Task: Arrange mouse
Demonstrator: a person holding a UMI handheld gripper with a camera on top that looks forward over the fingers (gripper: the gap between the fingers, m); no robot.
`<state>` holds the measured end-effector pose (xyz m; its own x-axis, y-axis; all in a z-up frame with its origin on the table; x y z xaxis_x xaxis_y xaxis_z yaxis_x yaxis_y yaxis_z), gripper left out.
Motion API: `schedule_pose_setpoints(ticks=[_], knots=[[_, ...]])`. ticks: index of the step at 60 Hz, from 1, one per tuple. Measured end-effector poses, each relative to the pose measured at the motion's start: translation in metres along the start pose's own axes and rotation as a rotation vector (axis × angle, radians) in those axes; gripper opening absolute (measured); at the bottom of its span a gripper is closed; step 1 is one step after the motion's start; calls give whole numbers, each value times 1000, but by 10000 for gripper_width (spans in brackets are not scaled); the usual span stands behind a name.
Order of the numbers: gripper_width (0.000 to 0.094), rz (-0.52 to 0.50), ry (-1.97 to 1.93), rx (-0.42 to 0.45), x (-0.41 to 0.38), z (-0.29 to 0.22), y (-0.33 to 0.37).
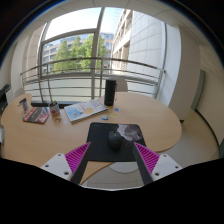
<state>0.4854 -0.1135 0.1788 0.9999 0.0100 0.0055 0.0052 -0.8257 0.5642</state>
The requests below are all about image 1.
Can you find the black computer mouse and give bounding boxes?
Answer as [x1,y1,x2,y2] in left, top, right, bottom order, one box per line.
[107,130,123,150]

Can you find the white chair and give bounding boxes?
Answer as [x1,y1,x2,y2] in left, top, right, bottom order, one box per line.
[106,77,129,93]
[13,87,26,98]
[109,161,140,175]

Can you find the light blue picture book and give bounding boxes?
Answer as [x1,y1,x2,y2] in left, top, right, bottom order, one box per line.
[63,98,109,124]

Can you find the black printed mouse pad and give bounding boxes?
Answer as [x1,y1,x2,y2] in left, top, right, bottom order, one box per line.
[85,122,148,163]

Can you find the metal balcony railing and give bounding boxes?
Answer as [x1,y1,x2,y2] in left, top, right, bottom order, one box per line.
[19,57,167,103]

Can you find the black drink bottle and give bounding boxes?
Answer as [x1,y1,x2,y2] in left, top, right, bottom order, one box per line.
[103,78,118,107]

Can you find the black office printer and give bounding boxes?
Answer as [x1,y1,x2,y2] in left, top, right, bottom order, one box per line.
[0,84,13,116]

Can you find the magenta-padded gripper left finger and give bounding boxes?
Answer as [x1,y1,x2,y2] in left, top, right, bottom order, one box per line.
[40,141,92,186]

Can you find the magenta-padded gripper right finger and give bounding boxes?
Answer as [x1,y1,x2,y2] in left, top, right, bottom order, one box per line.
[132,142,184,186]

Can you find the red magazine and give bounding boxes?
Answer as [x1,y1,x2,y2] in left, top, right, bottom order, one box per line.
[22,106,52,125]

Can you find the white mug with plant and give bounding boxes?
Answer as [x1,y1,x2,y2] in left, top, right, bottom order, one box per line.
[48,100,61,117]

